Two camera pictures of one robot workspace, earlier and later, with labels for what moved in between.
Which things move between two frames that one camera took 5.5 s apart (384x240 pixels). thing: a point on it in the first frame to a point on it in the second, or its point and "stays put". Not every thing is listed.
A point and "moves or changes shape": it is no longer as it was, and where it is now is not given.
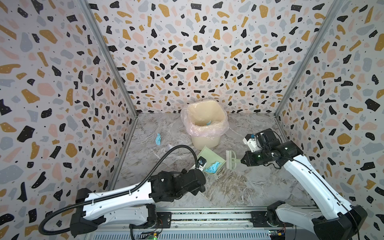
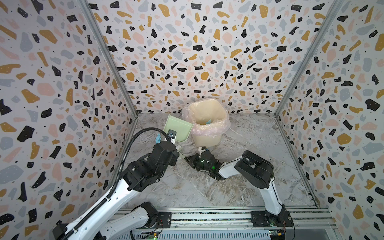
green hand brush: [231, 159] to [180, 151]
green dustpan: [211, 156] moves or changes shape
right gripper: [246, 158] to [196, 160]
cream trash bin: [205, 122] stays put
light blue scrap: [158, 139] stays put
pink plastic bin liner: [205, 119] stays put
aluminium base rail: [204, 223] stays put
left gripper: [199, 189] to [175, 157]
